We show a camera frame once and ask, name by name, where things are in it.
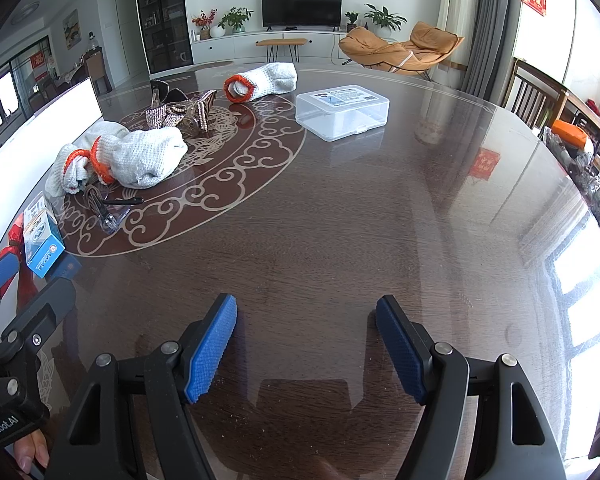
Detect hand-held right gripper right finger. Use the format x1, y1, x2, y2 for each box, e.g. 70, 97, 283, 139
375, 294, 568, 480

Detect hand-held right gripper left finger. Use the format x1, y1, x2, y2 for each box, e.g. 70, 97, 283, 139
45, 294, 238, 480

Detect red packet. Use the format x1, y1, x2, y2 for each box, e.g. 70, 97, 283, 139
0, 214, 31, 303

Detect blue and white medicine box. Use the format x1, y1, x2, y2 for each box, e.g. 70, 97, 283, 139
22, 194, 64, 279

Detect brown cord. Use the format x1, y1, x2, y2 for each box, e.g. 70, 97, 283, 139
82, 185, 106, 216

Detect white knit glove orange cuff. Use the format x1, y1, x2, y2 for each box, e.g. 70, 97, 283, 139
90, 127, 188, 190
223, 62, 298, 105
44, 144, 98, 196

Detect clear safety glasses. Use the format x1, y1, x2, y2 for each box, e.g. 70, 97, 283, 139
82, 185, 145, 233

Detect white cardboard box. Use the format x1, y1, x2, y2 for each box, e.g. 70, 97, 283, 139
0, 76, 104, 331

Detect rhinestone hair clip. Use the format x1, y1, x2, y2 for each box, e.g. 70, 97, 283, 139
146, 90, 218, 138

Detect clear plastic box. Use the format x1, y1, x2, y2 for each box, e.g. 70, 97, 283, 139
295, 85, 391, 142

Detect dark brown hair claw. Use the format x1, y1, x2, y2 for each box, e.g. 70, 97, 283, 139
150, 79, 188, 106

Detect person's left hand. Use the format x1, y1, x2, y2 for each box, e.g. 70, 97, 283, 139
14, 430, 49, 475

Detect dining table with chairs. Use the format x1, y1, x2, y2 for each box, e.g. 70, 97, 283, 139
55, 47, 113, 96

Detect cluttered side table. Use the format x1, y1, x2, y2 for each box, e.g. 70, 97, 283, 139
540, 85, 600, 241

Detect round ceiling light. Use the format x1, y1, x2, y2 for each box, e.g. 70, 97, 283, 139
12, 4, 41, 26

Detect orange object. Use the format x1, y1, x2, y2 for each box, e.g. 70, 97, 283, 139
552, 120, 588, 148

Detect wooden chair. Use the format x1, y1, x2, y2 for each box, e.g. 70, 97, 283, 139
502, 57, 566, 128

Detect white television cabinet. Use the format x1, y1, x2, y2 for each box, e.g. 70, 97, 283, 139
190, 30, 366, 66

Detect dark glass display cabinet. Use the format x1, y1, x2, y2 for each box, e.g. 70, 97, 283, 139
134, 0, 193, 75

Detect orange lounge chair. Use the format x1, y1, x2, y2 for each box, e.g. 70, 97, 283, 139
338, 21, 466, 78

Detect wooden bench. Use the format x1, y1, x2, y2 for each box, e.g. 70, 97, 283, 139
256, 37, 308, 63

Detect red flower arrangement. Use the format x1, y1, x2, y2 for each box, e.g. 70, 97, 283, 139
192, 10, 218, 41

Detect broad leaf potted plant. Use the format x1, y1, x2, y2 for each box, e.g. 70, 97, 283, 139
364, 4, 408, 38

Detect bushy green potted plant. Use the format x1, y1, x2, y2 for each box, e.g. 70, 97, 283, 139
217, 6, 255, 36

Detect grey curtain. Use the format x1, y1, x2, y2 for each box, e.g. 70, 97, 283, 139
462, 0, 523, 106

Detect black television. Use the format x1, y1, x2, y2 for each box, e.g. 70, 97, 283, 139
261, 0, 343, 31

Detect wall painting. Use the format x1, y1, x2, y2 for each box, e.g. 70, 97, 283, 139
62, 9, 81, 51

